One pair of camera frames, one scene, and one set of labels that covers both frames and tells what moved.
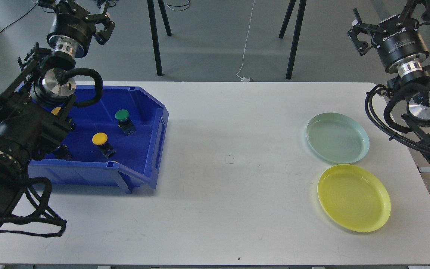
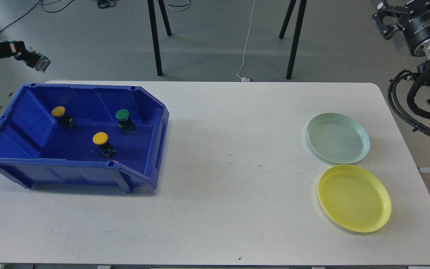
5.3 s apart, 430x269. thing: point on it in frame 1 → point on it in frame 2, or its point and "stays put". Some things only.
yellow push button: x=100 y=139 stays put
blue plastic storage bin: x=118 y=140 stays put
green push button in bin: x=126 y=124 stays put
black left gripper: x=73 y=34 → x=17 y=49
